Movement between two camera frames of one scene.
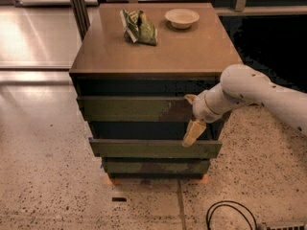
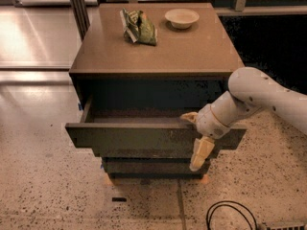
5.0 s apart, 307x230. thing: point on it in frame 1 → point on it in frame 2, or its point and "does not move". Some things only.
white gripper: x=201 y=109 → x=209 y=123
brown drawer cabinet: x=133 y=69 does not move
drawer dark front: x=134 y=108 → x=149 y=140
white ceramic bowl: x=181 y=18 does not move
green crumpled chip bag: x=137 y=28 does not move
